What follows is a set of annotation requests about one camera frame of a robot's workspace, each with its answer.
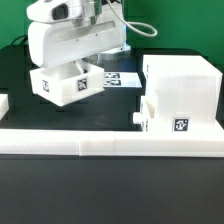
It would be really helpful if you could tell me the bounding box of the white drawer cabinet box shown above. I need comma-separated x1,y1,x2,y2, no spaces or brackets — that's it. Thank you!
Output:
143,55,222,133

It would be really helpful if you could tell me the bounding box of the white L-shaped wall fence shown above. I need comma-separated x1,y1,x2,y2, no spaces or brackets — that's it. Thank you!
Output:
0,93,224,158

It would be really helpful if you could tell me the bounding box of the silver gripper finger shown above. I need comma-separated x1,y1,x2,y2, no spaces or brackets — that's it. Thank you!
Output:
74,61,87,74

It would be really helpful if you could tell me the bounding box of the white fiducial marker plate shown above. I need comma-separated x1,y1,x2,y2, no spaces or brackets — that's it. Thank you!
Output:
104,72,142,88

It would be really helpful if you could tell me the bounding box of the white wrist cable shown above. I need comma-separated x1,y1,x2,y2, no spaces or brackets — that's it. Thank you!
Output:
105,0,158,38

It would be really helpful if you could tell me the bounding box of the black raised platform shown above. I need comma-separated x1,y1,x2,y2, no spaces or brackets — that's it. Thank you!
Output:
0,44,224,132

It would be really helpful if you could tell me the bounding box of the white drawer tray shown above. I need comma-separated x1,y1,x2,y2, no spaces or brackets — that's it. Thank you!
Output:
30,61,104,107
133,96,155,132

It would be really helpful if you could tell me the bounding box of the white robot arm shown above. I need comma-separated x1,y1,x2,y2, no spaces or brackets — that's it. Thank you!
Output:
26,0,126,71

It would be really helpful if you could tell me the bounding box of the white front drawer tray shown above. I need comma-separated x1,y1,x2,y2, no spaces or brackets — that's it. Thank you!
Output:
133,96,155,132

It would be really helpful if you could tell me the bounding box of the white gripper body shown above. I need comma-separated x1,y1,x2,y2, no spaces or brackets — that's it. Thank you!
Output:
26,0,126,68

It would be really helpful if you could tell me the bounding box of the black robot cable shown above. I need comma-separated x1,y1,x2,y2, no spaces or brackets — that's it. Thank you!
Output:
11,34,30,47

